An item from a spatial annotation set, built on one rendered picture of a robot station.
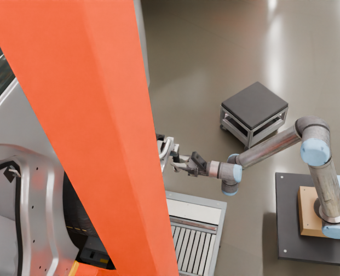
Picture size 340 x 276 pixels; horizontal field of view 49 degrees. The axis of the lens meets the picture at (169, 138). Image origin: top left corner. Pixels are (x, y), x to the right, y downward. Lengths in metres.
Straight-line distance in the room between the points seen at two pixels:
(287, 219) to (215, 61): 1.95
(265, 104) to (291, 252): 1.17
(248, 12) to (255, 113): 1.91
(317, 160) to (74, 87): 1.32
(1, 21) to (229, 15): 4.08
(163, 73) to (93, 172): 3.05
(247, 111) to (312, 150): 1.31
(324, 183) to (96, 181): 1.29
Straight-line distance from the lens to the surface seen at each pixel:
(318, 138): 1.73
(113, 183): 0.81
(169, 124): 3.32
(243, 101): 3.03
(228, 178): 2.00
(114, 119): 0.63
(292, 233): 2.47
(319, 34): 4.38
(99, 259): 2.60
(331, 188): 1.94
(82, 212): 1.79
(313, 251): 2.45
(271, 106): 3.01
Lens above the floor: 2.49
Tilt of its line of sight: 51 degrees down
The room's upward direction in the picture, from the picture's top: 7 degrees counter-clockwise
